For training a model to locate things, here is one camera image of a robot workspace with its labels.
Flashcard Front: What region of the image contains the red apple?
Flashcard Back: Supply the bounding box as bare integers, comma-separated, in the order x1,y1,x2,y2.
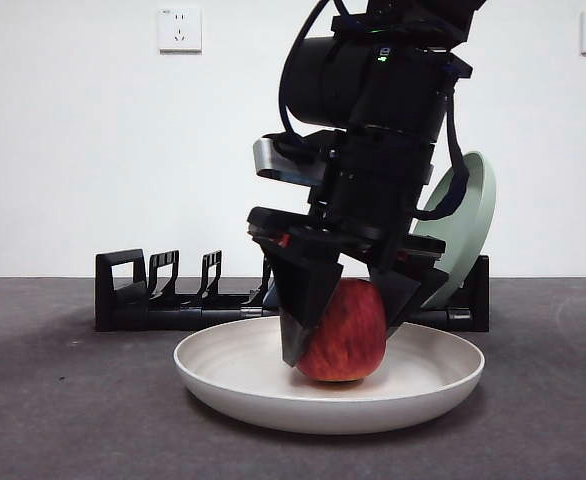
295,278,388,384

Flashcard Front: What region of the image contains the pale yellow cream plate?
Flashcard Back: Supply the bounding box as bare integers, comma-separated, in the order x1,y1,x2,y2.
173,315,486,435

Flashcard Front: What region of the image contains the green plate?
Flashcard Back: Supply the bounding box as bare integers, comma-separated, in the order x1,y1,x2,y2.
410,151,498,309

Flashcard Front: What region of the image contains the black plate rack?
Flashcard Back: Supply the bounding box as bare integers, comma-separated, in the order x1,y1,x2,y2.
95,248,491,333

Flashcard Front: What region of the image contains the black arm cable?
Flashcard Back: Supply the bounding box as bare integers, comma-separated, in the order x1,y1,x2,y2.
276,0,354,147
412,49,472,223

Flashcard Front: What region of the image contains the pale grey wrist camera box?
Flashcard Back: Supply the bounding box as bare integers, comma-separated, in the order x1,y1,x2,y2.
251,130,337,185

